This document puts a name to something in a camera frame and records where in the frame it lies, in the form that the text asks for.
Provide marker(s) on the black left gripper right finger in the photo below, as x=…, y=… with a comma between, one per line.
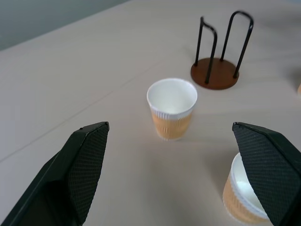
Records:
x=270, y=169

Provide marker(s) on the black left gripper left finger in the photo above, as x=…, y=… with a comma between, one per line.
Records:
x=77, y=169

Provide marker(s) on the orange ribbed paper cup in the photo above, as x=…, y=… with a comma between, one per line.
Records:
x=237, y=200
x=171, y=117
x=299, y=89

